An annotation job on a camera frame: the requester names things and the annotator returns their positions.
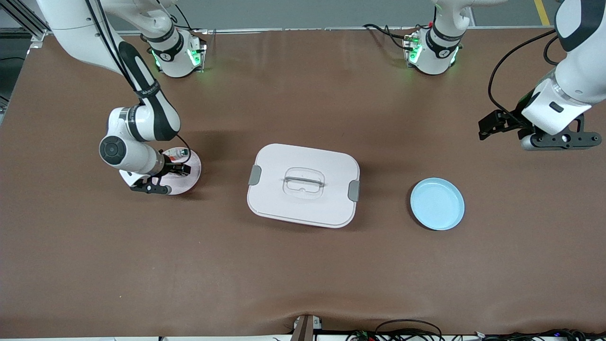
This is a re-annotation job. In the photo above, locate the white lidded storage box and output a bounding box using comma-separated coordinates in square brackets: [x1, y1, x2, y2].
[247, 143, 361, 229]

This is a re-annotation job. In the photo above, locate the pink round plate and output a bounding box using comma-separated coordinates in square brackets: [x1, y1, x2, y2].
[118, 148, 202, 196]

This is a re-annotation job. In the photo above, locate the light blue round plate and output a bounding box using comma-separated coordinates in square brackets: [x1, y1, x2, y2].
[410, 178, 465, 231]

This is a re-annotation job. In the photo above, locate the brown table mat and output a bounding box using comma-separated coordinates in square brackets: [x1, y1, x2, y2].
[0, 27, 606, 338]

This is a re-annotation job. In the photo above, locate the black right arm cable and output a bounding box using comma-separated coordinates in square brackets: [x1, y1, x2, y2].
[85, 0, 192, 164]

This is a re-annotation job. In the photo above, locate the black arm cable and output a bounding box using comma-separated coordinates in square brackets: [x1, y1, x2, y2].
[85, 0, 192, 164]
[488, 29, 562, 120]

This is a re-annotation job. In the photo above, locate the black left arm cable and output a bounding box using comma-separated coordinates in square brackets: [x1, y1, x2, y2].
[488, 29, 562, 120]

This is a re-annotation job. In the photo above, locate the black base cable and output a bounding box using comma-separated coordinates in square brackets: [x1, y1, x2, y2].
[362, 23, 418, 53]

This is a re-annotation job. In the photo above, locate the silver table edge rail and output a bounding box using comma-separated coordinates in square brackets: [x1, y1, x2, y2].
[114, 26, 557, 36]

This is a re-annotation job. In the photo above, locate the brown metal clamp bracket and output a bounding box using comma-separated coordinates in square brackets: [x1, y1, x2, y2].
[291, 314, 323, 341]

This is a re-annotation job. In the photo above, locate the black looped cable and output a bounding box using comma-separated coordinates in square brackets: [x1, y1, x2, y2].
[374, 319, 444, 341]

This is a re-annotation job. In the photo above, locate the aluminium frame profile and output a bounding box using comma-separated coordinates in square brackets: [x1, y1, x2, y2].
[0, 0, 50, 43]

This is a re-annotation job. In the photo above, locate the black cable bundle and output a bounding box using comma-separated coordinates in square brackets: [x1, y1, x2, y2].
[476, 329, 606, 341]

